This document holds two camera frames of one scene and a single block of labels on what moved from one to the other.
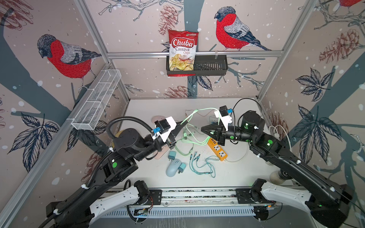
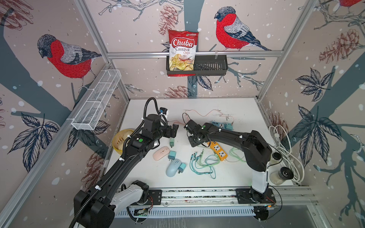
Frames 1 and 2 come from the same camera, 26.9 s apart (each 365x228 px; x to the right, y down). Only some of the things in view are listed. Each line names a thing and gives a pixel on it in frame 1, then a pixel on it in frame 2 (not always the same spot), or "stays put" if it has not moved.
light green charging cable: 202,143 -> 207,165
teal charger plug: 181,167 stays put
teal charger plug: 172,155 stays put
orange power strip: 221,154 stays put
